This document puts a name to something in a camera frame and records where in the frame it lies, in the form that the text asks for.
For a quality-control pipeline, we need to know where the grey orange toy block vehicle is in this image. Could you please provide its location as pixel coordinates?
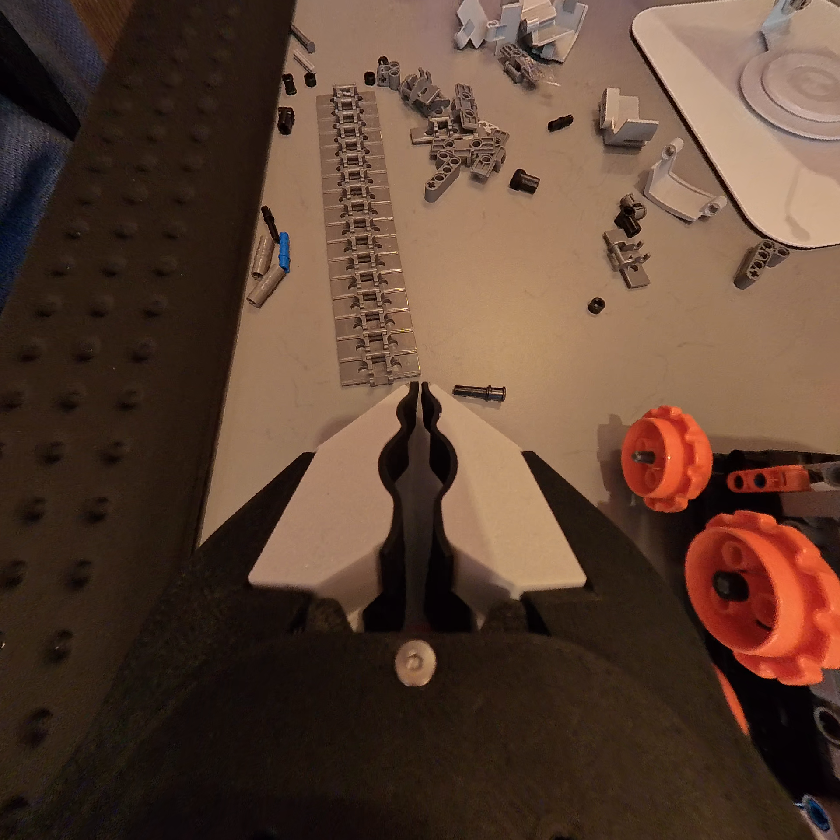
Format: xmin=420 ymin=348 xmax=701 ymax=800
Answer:
xmin=620 ymin=406 xmax=840 ymax=840

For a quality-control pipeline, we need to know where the light grey curved block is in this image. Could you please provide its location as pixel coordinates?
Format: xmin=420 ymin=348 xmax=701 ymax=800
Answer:
xmin=597 ymin=87 xmax=660 ymax=149

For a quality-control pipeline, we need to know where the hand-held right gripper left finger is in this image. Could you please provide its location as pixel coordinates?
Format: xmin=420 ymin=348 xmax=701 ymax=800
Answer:
xmin=247 ymin=382 xmax=419 ymax=632

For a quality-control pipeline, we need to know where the black perforated panel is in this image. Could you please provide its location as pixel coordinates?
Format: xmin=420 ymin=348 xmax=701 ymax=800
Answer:
xmin=0 ymin=0 xmax=297 ymax=840

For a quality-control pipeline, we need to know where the light grey angled panel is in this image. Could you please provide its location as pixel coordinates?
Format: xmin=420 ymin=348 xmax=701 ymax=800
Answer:
xmin=525 ymin=0 xmax=590 ymax=65
xmin=489 ymin=0 xmax=559 ymax=47
xmin=453 ymin=0 xmax=490 ymax=51

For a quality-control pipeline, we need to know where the black grey cross connector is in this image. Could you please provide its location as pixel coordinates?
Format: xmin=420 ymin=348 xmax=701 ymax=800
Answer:
xmin=615 ymin=193 xmax=648 ymax=236

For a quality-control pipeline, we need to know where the light grey curved panel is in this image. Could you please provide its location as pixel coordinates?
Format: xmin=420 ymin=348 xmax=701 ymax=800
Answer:
xmin=642 ymin=139 xmax=728 ymax=221

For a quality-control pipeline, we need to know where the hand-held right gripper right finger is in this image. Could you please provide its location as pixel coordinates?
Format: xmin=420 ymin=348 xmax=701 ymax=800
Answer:
xmin=420 ymin=382 xmax=588 ymax=632

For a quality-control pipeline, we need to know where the single grey track link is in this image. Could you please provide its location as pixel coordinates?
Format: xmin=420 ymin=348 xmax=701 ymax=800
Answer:
xmin=398 ymin=67 xmax=454 ymax=114

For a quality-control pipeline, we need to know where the dark grey angled beam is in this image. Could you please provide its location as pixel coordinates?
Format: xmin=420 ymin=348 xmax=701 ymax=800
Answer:
xmin=733 ymin=239 xmax=792 ymax=290

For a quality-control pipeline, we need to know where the white lamp base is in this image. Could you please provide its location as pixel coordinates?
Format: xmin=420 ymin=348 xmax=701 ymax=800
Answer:
xmin=631 ymin=0 xmax=840 ymax=249

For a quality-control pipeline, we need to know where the grey toy track chain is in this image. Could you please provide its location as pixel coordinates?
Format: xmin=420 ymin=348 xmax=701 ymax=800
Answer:
xmin=316 ymin=84 xmax=421 ymax=389

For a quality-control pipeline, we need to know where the dark grey gear connector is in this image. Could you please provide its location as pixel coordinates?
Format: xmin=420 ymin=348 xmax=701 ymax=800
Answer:
xmin=499 ymin=45 xmax=546 ymax=85

